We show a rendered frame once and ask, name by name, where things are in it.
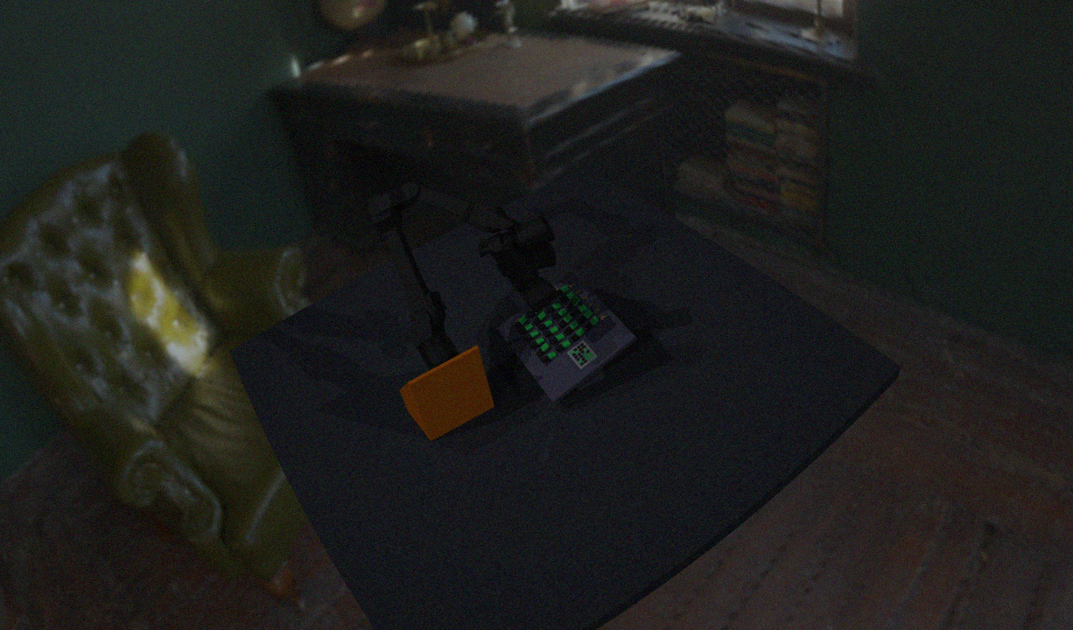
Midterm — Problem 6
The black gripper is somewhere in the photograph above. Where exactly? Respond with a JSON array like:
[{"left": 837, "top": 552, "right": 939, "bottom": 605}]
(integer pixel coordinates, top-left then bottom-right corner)
[{"left": 496, "top": 251, "right": 558, "bottom": 312}]

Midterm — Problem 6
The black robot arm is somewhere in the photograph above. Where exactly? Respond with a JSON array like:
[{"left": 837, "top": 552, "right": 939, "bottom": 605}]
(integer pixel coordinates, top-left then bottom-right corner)
[{"left": 366, "top": 181, "right": 556, "bottom": 371}]

